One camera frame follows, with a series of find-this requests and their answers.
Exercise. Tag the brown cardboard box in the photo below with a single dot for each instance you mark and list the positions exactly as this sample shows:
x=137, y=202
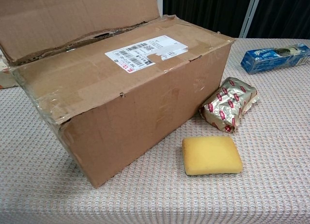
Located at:
x=145, y=108

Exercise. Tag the blue cookie pack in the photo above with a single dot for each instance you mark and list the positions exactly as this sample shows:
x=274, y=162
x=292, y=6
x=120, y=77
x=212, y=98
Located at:
x=266, y=60

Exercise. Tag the black pleated curtain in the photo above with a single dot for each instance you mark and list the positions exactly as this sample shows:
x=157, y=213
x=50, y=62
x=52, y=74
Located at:
x=285, y=13
x=206, y=6

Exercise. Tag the yellow sponge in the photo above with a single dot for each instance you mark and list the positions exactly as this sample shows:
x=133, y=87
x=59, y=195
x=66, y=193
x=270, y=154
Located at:
x=210, y=155

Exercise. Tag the gold foil snack packet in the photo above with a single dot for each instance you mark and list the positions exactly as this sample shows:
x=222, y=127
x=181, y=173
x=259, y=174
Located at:
x=225, y=105

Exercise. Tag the white frame post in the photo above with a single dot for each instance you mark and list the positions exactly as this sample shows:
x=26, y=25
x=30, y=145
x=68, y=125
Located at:
x=250, y=13
x=159, y=4

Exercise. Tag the orange biscuit box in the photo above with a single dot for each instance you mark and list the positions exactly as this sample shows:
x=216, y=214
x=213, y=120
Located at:
x=7, y=79

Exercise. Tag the beige waffle tablecloth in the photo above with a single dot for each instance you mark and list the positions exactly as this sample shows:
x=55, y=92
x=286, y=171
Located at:
x=266, y=185

